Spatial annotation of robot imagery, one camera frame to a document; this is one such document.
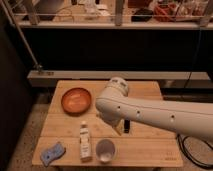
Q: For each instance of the white plastic bottle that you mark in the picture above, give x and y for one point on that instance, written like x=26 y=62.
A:
x=85 y=144

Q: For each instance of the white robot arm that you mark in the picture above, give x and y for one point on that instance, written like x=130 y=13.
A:
x=189 y=118

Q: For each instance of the orange ceramic bowl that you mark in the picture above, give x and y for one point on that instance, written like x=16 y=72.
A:
x=76 y=101

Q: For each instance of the black rectangular bar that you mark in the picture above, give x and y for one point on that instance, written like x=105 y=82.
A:
x=126 y=126

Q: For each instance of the wooden table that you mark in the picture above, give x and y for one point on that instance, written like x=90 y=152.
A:
x=143 y=146

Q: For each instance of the white paper cup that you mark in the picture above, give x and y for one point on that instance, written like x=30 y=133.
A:
x=105 y=151

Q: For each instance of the grey horizontal ledge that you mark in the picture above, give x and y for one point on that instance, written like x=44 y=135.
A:
x=194 y=80

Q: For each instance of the metal diagonal pole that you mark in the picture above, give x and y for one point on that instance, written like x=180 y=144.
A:
x=37 y=65

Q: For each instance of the blue sponge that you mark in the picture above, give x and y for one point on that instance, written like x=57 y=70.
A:
x=53 y=153

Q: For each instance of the cluttered background shelf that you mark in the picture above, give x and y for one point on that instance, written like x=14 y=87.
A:
x=111 y=14

